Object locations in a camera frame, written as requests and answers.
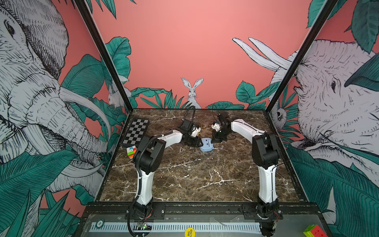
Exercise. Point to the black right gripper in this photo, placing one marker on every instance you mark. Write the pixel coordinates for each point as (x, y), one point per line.
(215, 138)

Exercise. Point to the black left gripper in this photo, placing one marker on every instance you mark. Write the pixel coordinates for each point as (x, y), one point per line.
(197, 142)

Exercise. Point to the light blue small alarm clock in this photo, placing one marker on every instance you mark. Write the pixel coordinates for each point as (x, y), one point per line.
(207, 145)

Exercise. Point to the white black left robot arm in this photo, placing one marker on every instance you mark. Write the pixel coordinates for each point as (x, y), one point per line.
(149, 155)

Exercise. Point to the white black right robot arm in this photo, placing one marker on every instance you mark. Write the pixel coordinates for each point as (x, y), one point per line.
(265, 155)

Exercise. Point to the black white chessboard box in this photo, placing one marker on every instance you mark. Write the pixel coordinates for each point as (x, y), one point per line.
(135, 132)

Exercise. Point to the colourful puzzle cube on table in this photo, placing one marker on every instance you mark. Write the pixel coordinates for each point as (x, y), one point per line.
(131, 151)

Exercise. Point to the yellow round sticker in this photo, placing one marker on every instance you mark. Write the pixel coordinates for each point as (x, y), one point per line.
(190, 232)

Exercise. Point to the colourful puzzle cube on ledge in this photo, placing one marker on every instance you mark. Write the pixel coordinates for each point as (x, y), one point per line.
(314, 231)

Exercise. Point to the white perforated rail strip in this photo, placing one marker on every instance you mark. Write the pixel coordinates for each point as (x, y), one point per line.
(163, 227)

